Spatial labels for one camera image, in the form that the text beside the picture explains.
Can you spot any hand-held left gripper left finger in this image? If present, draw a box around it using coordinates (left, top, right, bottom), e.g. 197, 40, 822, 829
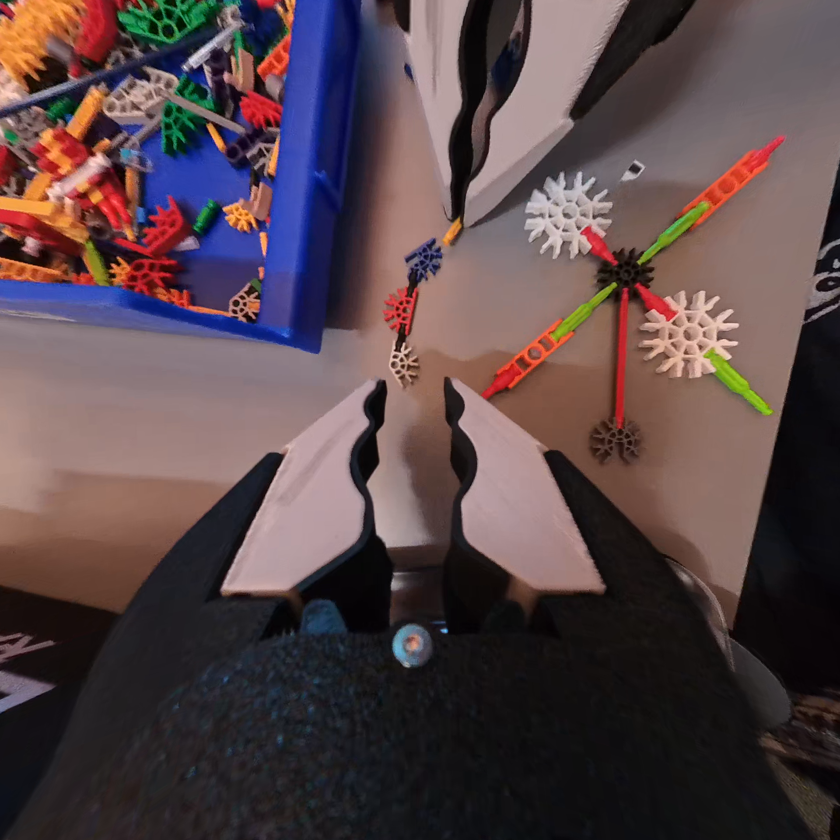
222, 379, 393, 632

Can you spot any pale grey toy connector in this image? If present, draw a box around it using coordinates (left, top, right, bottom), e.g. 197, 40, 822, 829
388, 338, 421, 388

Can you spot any black toy box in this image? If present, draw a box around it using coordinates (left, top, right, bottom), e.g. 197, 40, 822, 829
0, 584, 119, 788

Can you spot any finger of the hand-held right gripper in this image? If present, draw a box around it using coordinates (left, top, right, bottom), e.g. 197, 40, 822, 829
407, 0, 475, 222
458, 0, 629, 228

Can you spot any pile of colourful toy pieces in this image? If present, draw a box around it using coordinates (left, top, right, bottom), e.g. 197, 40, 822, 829
0, 0, 293, 324

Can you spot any toy rod and connector assembly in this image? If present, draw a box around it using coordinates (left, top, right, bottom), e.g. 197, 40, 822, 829
481, 136, 786, 463

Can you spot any red connector with black rod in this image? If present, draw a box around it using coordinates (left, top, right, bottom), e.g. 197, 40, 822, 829
384, 285, 421, 342

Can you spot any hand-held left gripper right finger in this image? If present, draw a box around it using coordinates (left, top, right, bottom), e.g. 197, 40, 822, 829
443, 377, 606, 634

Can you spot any blue plastic bin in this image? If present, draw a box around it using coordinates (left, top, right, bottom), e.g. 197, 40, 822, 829
0, 0, 362, 354

